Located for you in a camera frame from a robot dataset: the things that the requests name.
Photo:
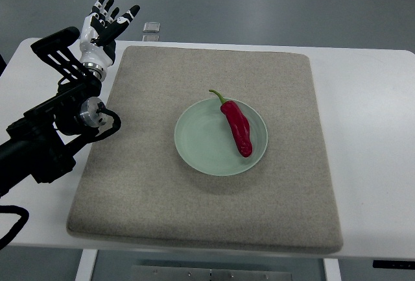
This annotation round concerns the beige felt mat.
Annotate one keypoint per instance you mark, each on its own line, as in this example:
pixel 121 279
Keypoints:
pixel 136 187

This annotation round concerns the white table leg left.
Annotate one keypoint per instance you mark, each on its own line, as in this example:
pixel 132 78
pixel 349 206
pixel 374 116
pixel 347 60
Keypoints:
pixel 86 265

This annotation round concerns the metal base plate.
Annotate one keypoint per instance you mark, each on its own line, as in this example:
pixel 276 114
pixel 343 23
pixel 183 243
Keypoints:
pixel 145 272

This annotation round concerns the red chili pepper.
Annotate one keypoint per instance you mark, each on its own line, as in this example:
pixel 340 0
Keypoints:
pixel 239 125

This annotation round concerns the black table control panel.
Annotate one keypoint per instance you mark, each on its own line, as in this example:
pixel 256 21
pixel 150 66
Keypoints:
pixel 393 264

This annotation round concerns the white table leg right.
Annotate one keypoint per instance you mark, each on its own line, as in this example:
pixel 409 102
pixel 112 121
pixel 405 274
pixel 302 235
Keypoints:
pixel 332 269

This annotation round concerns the white table leg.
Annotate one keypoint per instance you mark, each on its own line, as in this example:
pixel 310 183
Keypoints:
pixel 86 265
pixel 332 269

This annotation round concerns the black chair edge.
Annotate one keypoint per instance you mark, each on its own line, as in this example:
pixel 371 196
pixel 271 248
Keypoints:
pixel 2 65

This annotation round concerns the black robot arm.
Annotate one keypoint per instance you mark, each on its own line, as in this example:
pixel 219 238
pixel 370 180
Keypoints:
pixel 44 141

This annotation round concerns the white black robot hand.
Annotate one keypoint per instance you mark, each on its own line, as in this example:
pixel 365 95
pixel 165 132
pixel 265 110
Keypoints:
pixel 97 39

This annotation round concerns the light green plate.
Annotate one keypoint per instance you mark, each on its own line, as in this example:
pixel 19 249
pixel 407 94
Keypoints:
pixel 204 141

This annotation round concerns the silver floor socket cover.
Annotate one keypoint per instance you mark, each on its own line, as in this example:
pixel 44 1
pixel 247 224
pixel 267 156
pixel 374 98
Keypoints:
pixel 151 27

